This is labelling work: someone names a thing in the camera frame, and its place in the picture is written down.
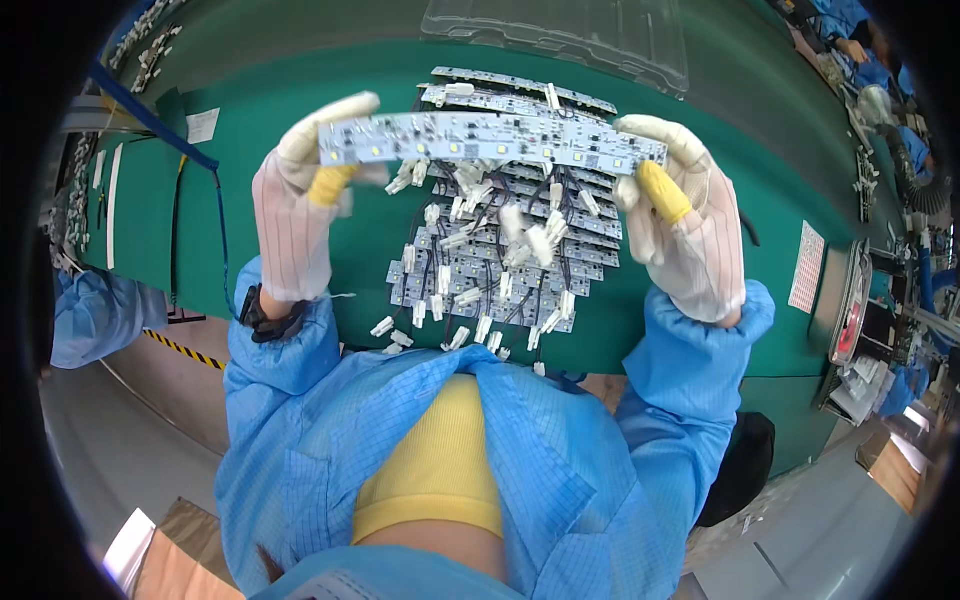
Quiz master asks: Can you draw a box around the person's right hand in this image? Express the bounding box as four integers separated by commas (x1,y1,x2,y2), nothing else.
612,114,747,325

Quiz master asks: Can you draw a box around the person's left hand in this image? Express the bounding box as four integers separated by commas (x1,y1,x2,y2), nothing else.
251,91,391,303

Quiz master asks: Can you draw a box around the white LED strip circuit board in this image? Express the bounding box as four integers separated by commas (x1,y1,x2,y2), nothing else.
318,112,669,177

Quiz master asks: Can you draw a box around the black wrist band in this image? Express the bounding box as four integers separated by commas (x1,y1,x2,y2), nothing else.
238,283,310,345

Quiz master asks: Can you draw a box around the white paper note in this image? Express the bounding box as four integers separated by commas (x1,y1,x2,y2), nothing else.
185,108,222,145

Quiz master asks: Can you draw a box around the grey tray with red part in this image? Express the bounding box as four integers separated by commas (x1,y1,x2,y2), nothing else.
828,238,874,367

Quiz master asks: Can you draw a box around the green table mat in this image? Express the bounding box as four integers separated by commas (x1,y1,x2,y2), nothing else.
78,37,886,481

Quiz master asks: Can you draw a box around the blue bar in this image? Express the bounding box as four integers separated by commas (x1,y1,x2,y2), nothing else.
88,63,221,172

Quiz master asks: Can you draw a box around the white plastic strip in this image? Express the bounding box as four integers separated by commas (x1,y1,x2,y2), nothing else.
106,142,125,271

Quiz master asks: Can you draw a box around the pile of LED circuit boards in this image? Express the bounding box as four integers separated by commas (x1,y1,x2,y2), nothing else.
369,66,624,376

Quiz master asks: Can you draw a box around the row of white connectors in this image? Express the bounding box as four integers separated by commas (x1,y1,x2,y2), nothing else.
108,0,185,95

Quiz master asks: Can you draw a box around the black chair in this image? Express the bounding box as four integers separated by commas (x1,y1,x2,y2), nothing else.
696,411,777,528

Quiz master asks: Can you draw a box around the clear plastic tray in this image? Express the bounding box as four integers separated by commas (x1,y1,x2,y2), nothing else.
420,0,690,100

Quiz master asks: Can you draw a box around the person's body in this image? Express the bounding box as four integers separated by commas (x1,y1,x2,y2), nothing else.
214,256,777,600

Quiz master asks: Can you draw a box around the cardboard box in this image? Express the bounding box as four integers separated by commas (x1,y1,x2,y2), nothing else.
102,496,247,600

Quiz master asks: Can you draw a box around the blue cable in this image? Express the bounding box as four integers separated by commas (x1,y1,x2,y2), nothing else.
213,169,240,322

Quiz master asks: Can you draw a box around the black cable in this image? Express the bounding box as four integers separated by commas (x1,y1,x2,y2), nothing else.
169,155,189,309

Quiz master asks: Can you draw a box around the grey flexible hose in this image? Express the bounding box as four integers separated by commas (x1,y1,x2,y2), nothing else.
858,84,954,215

